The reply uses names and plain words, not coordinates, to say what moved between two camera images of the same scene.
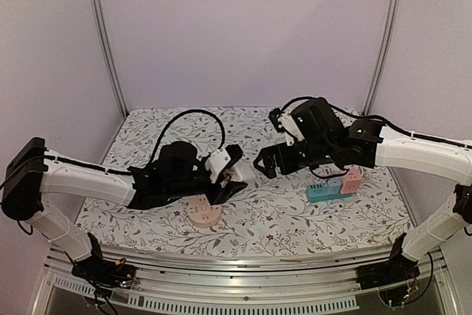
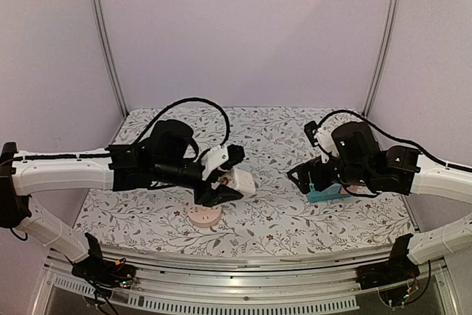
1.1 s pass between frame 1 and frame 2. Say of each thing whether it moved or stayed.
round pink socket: stayed
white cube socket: moved
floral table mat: stayed
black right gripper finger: moved
